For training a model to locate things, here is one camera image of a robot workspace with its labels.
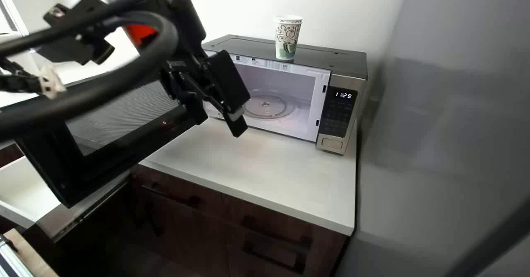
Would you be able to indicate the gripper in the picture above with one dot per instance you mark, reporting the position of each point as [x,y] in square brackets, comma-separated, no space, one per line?
[188,24]

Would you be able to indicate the microwave door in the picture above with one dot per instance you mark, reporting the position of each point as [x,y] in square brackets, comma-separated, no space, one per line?
[124,124]

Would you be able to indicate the patterned paper cup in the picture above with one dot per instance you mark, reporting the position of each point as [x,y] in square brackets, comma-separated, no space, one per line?
[287,37]

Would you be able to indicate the microwave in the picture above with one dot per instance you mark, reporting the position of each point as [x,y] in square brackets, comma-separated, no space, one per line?
[343,103]

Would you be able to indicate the glass turntable plate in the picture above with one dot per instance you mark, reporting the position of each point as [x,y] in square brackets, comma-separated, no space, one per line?
[269,105]

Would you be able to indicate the dark wood drawer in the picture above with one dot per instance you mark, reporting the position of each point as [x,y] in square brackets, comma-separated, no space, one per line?
[182,186]
[290,223]

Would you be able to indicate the stainless steel appliance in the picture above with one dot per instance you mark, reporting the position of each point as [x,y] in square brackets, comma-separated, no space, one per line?
[74,219]

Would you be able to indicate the grey refrigerator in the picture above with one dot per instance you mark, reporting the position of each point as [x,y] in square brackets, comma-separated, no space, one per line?
[447,124]

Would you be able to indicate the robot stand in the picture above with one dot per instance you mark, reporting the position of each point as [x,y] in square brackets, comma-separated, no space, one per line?
[25,256]

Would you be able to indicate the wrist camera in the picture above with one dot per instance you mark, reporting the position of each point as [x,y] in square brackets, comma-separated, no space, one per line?
[78,41]

